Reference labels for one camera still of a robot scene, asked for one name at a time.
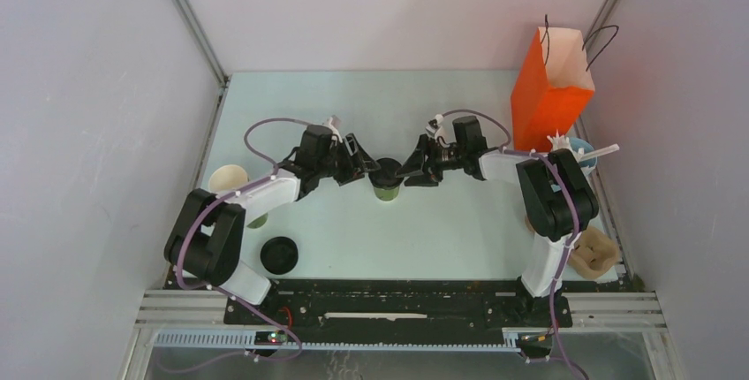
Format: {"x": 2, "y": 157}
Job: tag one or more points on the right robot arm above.
{"x": 558, "y": 199}

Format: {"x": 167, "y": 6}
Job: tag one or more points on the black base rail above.
{"x": 411, "y": 312}

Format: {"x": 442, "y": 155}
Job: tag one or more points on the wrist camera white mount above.
{"x": 436, "y": 131}
{"x": 332, "y": 123}

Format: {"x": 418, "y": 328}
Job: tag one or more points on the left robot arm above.
{"x": 207, "y": 236}

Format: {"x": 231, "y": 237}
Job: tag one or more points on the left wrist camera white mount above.
{"x": 332, "y": 123}

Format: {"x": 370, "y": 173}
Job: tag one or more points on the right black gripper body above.
{"x": 447, "y": 158}

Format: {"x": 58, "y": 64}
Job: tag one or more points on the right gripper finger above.
{"x": 426, "y": 179}
{"x": 415, "y": 163}

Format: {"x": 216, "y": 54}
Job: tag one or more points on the brown pulp cup carrier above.
{"x": 593, "y": 257}

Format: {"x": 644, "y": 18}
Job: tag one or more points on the orange paper bag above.
{"x": 553, "y": 87}

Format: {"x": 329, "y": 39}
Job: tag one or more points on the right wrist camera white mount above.
{"x": 436, "y": 131}

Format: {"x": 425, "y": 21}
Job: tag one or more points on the stack of paper cups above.
{"x": 227, "y": 177}

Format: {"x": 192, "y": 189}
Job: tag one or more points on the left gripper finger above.
{"x": 346, "y": 176}
{"x": 361, "y": 161}

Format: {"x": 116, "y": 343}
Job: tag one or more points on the black coffee cup lid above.
{"x": 386, "y": 176}

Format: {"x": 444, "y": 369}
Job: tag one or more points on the blue cup of stirrers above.
{"x": 586, "y": 155}

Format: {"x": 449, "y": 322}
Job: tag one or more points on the stack of black lids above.
{"x": 279, "y": 255}

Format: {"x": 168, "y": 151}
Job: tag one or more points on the green paper coffee cup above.
{"x": 388, "y": 193}

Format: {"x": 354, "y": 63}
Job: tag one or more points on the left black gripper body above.
{"x": 336, "y": 163}

